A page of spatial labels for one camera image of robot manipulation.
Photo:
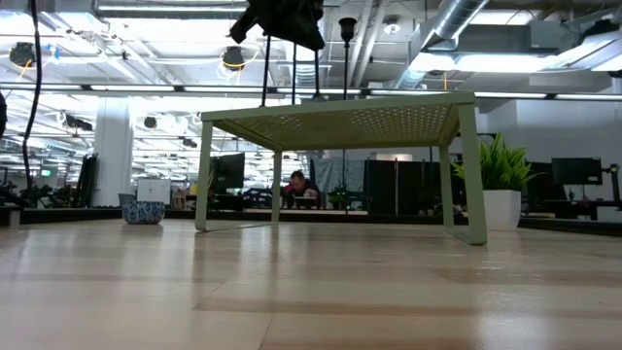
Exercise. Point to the white plant pot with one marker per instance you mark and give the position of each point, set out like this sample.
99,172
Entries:
501,211

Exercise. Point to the green leafy plant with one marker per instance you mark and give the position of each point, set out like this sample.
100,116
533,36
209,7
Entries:
500,165

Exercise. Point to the person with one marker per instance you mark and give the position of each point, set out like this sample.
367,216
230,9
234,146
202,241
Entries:
299,187

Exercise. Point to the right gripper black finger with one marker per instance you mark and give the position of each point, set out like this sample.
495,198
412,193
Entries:
243,31

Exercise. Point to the green perforated metal shelf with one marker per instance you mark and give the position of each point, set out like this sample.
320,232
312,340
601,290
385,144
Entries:
340,121

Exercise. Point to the black office monitor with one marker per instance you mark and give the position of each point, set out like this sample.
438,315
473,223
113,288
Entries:
229,172
576,171

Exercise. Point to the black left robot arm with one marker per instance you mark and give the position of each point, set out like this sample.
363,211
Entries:
2,116

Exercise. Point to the blue patterned bowl candle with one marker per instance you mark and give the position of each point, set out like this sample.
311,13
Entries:
143,214

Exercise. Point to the black partition panel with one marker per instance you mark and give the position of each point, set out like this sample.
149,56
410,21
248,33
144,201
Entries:
389,187

